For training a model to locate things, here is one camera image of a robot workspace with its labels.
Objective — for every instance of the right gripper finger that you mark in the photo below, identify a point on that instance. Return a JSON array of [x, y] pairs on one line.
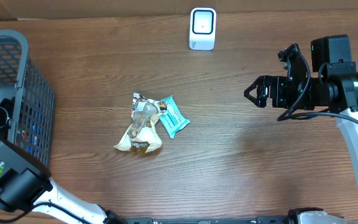
[[260, 99], [260, 82]]

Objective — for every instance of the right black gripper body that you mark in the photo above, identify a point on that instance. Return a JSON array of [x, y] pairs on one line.
[[286, 92]]

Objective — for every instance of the teal snack packet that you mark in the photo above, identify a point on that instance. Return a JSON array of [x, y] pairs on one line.
[[172, 119]]

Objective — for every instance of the beige snack bag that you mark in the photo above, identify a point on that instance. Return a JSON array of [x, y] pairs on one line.
[[141, 136]]

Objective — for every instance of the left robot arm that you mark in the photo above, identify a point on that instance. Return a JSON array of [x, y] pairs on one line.
[[26, 185]]

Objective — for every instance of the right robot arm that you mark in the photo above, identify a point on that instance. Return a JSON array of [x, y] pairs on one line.
[[327, 87]]

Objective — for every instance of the white barcode scanner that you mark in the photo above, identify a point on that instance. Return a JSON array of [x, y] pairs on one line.
[[202, 34]]

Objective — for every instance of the grey plastic mesh basket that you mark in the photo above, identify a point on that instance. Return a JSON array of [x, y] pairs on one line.
[[34, 100]]

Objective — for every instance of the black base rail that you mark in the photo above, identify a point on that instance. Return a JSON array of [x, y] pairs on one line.
[[276, 219]]

